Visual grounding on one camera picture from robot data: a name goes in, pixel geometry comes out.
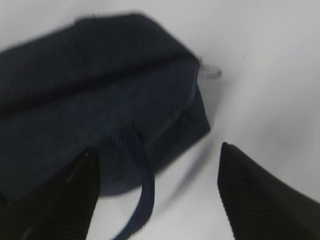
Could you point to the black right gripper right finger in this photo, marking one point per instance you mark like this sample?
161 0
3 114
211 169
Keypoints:
258 205

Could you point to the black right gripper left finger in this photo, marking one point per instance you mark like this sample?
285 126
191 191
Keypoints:
61 208

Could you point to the dark navy insulated lunch bag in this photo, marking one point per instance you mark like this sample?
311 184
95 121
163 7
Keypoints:
119 84

